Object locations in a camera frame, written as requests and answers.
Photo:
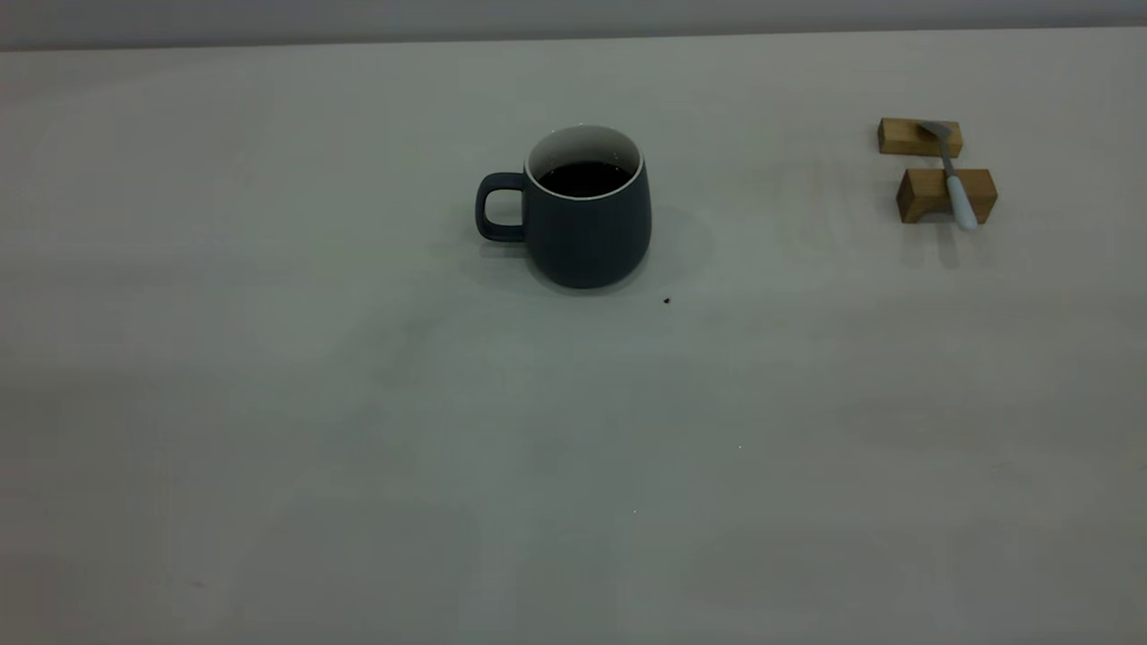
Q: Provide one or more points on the dark grey ceramic mug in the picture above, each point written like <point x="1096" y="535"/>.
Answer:
<point x="587" y="233"/>

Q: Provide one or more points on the arch shaped wooden block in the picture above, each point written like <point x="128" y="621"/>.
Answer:
<point x="923" y="193"/>

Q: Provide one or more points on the flat rectangular wooden block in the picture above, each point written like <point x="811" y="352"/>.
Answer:
<point x="905" y="137"/>

